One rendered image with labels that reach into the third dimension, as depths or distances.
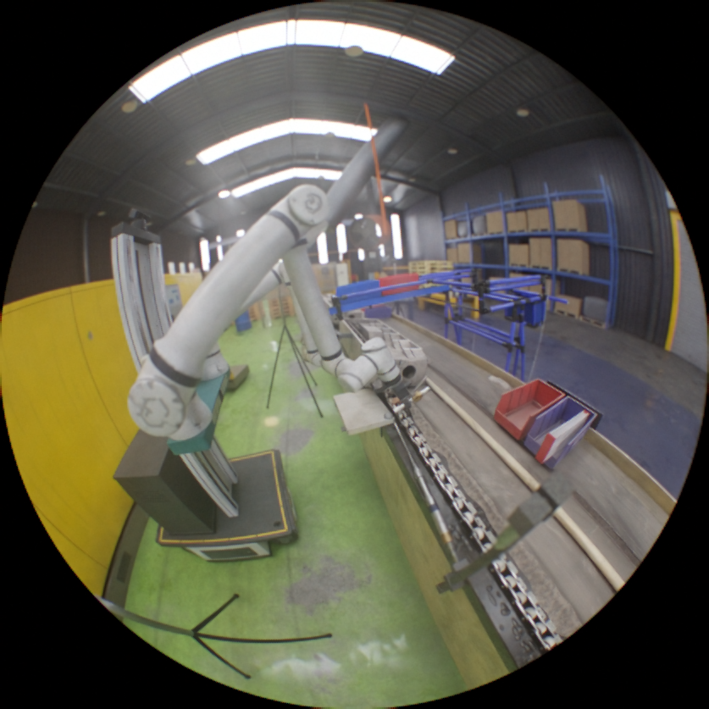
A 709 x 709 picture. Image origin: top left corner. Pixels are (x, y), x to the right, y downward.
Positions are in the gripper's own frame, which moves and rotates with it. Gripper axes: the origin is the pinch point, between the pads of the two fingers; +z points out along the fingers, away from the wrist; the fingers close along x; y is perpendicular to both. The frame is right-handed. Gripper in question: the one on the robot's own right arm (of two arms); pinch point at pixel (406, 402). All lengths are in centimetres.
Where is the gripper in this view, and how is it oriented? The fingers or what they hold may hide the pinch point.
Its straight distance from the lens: 99.3
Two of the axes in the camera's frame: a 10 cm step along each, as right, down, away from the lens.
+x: -2.1, -3.4, 9.1
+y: 8.4, -5.4, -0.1
